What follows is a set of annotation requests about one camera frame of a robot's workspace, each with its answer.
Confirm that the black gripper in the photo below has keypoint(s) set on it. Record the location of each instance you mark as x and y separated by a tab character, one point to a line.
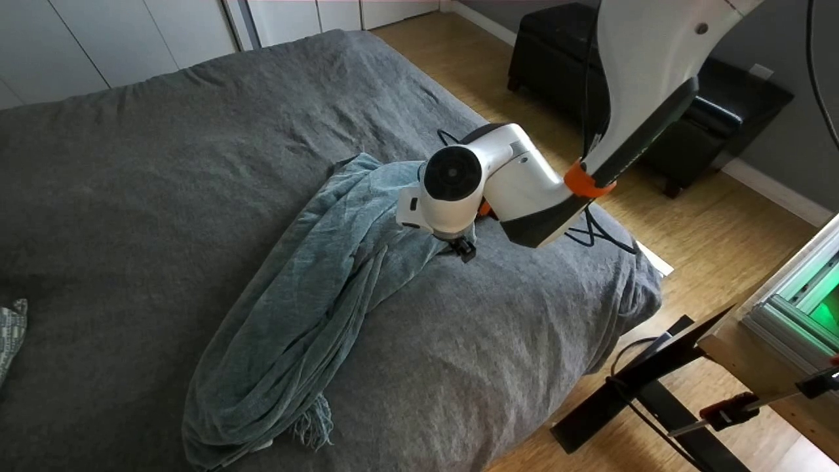
462	246

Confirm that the teal grey blanket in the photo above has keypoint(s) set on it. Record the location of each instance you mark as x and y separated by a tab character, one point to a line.
293	329

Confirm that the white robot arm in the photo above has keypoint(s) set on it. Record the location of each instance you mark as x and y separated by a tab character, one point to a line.
541	174

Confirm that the black storage bench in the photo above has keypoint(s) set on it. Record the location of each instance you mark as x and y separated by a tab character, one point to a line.
640	73

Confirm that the dark grey duvet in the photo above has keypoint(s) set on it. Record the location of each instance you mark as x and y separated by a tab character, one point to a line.
132	221

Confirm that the white wardrobe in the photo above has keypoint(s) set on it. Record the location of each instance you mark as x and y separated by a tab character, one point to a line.
63	48

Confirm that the white bed frame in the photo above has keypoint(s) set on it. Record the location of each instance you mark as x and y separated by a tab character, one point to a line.
660	262

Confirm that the black camera tripod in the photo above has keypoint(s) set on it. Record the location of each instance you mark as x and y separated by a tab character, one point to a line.
694	436

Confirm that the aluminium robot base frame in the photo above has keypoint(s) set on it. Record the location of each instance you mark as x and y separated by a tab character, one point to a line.
795	311

